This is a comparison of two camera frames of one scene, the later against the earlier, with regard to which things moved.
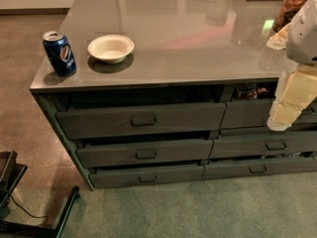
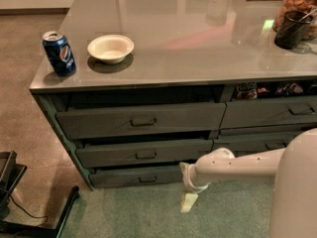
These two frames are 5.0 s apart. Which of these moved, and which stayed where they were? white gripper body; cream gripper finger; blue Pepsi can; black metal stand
Moved: white gripper body; cream gripper finger
Stayed: blue Pepsi can; black metal stand
